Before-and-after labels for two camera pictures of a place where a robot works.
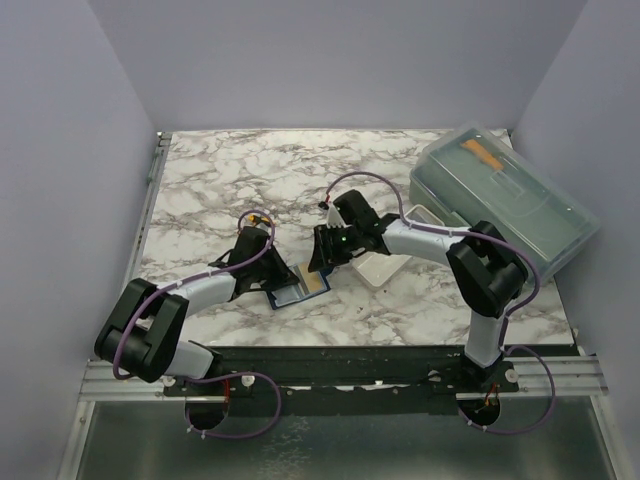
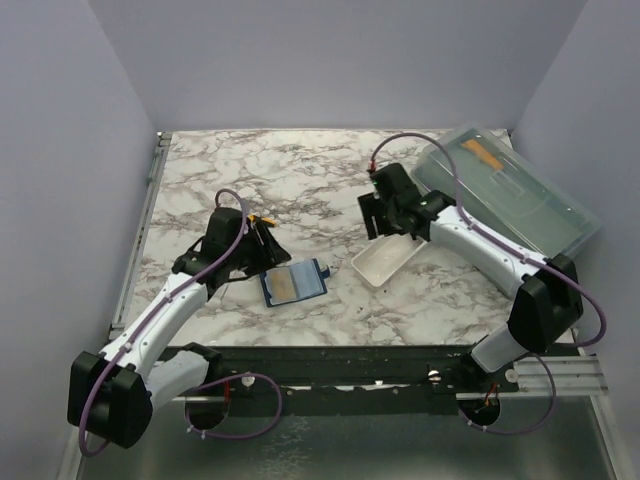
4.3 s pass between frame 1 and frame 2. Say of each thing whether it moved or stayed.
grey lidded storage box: stayed
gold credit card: moved
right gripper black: moved
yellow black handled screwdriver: stayed
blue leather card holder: stayed
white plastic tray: stayed
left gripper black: moved
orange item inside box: stayed
